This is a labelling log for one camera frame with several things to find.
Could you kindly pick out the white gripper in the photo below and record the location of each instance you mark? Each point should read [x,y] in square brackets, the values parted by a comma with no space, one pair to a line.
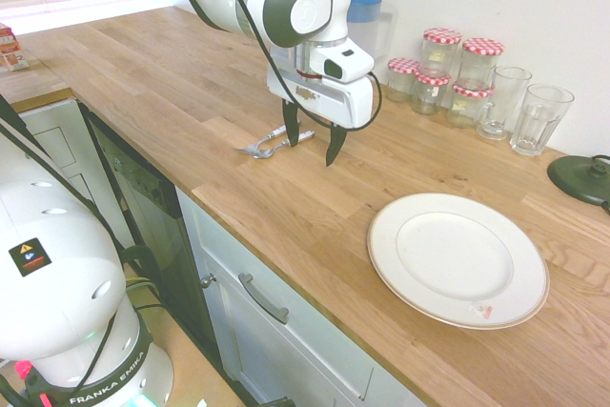
[355,102]

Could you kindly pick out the white gold-rimmed plate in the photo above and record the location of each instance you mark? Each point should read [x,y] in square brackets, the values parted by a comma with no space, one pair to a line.
[455,259]

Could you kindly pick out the plastic pitcher light blue lid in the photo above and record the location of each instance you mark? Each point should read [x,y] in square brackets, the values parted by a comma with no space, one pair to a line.
[369,21]

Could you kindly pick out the tall jar red checked lid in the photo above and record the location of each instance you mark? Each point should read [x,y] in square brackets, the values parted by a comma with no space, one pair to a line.
[481,61]
[441,52]

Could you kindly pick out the small metal cabinet knob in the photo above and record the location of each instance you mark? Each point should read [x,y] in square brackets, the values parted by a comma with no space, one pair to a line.
[208,280]

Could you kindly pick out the black fronted dishwasher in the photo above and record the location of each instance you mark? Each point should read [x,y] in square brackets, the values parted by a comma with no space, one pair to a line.
[152,216]

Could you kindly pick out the clear glass mug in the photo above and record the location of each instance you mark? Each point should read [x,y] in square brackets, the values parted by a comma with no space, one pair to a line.
[507,97]

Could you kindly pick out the white kitchen drawer cabinet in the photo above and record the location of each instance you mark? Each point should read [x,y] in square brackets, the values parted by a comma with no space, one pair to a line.
[286,345]

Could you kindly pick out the clear glass tumbler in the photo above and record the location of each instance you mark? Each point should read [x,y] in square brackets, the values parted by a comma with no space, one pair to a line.
[538,121]

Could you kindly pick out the white side cabinet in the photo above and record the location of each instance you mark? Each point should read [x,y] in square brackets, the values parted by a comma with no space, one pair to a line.
[57,140]

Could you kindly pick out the dark green round base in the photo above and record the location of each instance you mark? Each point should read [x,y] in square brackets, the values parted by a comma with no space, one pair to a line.
[579,178]

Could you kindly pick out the orange white carton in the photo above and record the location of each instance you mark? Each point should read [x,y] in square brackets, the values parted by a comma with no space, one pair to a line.
[12,49]

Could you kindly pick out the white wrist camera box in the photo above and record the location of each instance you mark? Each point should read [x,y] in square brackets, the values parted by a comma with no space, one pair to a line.
[350,61]

